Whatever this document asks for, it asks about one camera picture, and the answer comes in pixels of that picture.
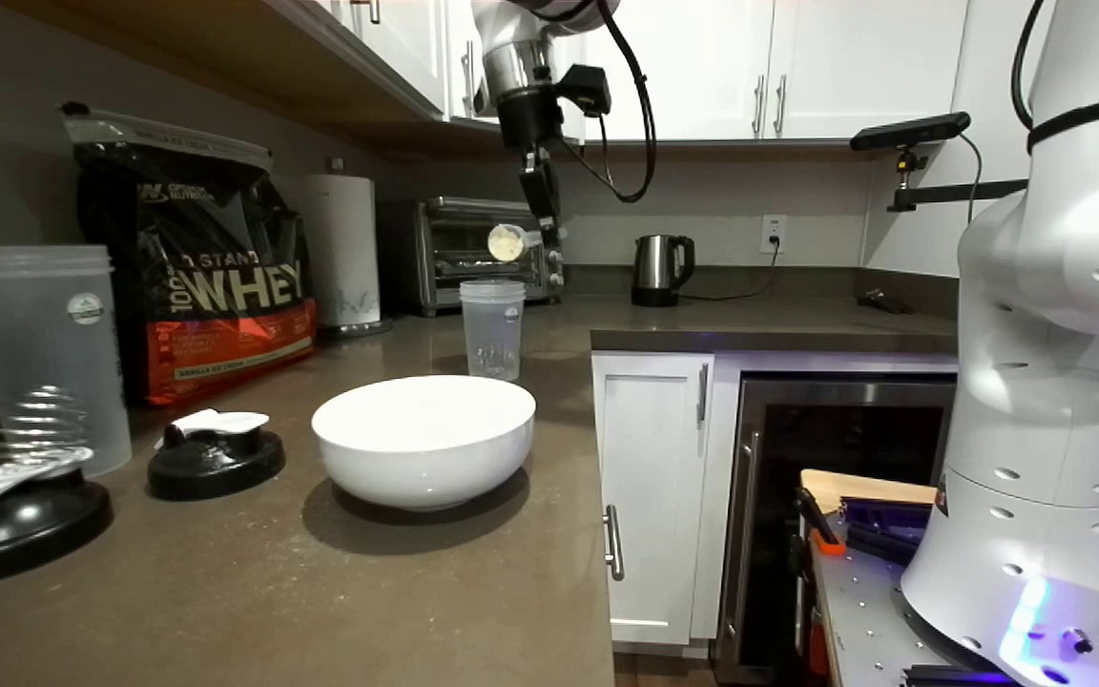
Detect orange black clamp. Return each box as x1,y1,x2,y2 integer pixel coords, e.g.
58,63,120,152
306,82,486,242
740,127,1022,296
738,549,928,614
793,488,857,562

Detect clear plastic scoop spoon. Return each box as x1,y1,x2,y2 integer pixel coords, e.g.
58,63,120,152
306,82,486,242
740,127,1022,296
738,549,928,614
486,223,546,269

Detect black camera on stand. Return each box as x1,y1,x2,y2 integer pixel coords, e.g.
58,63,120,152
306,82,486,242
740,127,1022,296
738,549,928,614
848,109,1037,214

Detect small black counter object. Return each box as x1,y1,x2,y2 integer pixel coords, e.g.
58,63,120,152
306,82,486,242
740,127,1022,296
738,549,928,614
857,283,915,317

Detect white ceramic bowl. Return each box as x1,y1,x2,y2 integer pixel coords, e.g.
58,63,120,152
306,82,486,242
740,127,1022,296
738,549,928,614
310,370,541,517

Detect steel electric kettle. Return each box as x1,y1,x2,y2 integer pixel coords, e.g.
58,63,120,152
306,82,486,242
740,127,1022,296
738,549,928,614
631,228,699,311

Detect dark under-counter appliance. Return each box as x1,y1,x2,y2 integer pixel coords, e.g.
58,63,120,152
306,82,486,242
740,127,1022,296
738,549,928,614
715,373,962,679

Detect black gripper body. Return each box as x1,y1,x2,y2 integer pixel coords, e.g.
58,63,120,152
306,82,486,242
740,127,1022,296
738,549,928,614
495,88,570,223

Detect white lower kitchen cabinets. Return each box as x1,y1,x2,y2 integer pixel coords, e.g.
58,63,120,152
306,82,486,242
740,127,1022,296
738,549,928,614
588,353,723,655

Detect white paper towel roll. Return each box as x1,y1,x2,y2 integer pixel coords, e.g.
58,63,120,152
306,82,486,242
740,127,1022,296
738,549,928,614
298,171,385,336

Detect robot mounting table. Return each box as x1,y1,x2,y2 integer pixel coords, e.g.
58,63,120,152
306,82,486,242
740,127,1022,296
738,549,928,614
809,531,1099,687

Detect small black shaker lid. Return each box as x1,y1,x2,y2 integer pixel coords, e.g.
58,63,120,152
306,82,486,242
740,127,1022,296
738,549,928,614
145,404,290,506

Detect large black shaker lid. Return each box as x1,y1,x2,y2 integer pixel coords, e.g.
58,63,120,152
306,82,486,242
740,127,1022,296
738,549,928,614
0,443,120,593

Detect silver toaster oven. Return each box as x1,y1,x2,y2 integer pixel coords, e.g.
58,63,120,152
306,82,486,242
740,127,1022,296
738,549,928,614
408,190,570,317

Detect silver cabinet door handle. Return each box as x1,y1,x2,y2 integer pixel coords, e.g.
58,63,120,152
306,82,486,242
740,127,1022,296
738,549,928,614
600,506,631,583

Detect white upper kitchen cabinets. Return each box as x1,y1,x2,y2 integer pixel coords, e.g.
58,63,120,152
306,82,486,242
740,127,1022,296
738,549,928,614
316,0,979,147

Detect tall clear shaker cup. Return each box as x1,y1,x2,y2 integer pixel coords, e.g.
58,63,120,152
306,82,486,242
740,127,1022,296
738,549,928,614
0,242,138,480

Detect small clear shaker cup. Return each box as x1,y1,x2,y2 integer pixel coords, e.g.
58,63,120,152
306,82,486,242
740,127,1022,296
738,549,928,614
457,279,531,382

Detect black red whey bag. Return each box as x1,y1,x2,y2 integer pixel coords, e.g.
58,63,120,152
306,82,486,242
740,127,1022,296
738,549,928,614
60,99,325,413

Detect white kitchen cabinets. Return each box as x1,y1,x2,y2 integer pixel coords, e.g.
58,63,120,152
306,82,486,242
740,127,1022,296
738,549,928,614
316,0,979,147
588,353,723,655

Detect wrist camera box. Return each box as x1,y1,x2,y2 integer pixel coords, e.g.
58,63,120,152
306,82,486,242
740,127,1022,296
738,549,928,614
555,63,616,120

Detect light wooden board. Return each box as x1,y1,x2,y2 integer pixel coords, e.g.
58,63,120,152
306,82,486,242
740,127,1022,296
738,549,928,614
798,465,944,517

